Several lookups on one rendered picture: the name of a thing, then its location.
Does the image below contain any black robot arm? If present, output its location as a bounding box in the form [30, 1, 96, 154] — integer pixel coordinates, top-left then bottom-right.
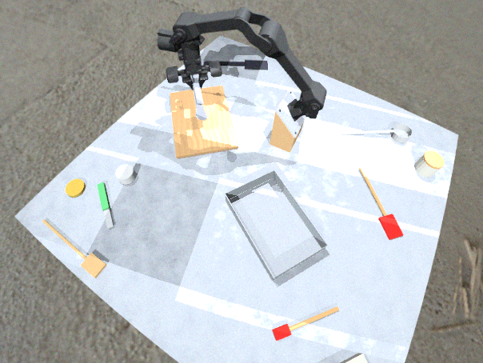
[157, 7, 327, 121]

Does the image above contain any white short cylinder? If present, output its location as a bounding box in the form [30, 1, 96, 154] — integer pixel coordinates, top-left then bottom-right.
[115, 165, 137, 185]

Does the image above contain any green and white bar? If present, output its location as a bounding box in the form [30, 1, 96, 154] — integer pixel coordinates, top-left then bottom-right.
[97, 182, 114, 229]

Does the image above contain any yellow round disc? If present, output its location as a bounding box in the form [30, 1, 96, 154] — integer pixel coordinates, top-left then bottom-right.
[66, 179, 85, 197]

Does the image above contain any grey rectangular roasting tin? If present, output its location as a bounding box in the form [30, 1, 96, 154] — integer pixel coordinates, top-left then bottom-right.
[224, 170, 329, 280]

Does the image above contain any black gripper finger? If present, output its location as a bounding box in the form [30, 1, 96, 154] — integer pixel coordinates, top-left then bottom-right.
[182, 76, 193, 90]
[198, 74, 208, 88]

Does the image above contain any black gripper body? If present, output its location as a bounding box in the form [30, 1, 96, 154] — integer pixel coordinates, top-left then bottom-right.
[166, 54, 222, 84]

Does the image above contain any grey cylinder with orange top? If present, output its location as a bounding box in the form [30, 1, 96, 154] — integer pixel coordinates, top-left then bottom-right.
[414, 151, 444, 177]

